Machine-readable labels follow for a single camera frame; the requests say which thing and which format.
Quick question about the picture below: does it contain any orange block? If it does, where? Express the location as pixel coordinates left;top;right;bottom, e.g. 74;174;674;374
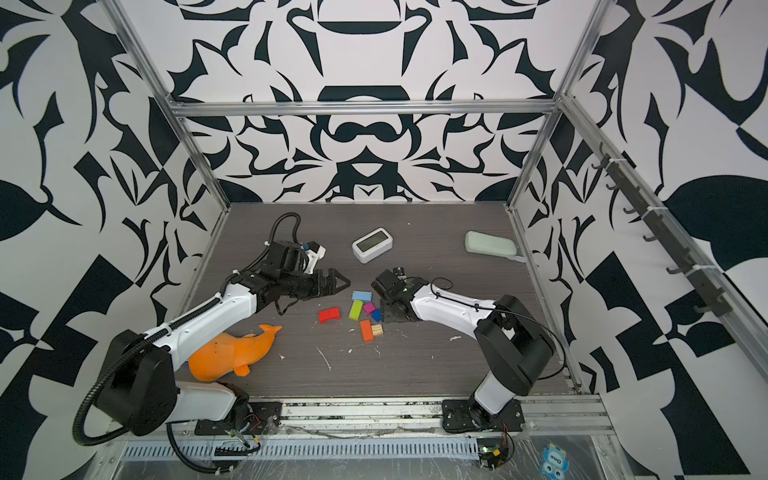
359;320;375;342

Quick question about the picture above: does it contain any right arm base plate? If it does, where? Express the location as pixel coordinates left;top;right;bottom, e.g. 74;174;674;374
441;398;525;434

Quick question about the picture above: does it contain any lime green block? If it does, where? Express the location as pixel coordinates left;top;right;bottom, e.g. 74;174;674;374
348;300;364;321

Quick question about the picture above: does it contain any pale green case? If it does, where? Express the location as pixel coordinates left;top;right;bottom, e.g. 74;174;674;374
464;231;526;262

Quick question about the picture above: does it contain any white slotted cable duct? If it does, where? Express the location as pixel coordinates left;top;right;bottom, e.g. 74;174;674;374
119;437;481;462

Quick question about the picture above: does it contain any orange toy whale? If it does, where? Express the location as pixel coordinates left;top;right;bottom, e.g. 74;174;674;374
188;324;282;382

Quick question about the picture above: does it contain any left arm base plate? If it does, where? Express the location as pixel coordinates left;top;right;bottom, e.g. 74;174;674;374
194;401;283;436

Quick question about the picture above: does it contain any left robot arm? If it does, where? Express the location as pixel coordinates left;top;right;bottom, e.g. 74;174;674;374
72;268;351;446

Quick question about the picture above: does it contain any red block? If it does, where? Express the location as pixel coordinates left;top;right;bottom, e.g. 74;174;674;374
318;307;341;324

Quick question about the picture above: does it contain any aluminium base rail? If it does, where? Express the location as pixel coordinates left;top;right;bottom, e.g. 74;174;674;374
107;394;616;439

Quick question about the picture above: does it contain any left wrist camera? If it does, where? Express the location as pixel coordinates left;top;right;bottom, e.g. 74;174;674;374
301;241;326;275

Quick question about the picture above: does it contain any light blue block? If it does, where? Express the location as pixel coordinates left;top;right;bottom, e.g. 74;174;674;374
352;291;373;302

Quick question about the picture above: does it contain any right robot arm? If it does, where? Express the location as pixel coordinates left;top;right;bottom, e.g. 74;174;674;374
372;269;563;418

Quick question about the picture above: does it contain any white digital clock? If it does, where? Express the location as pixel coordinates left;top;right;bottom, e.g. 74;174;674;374
352;228;394;264

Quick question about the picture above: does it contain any blue robot sticker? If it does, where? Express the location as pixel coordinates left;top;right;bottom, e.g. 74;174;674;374
539;443;570;480

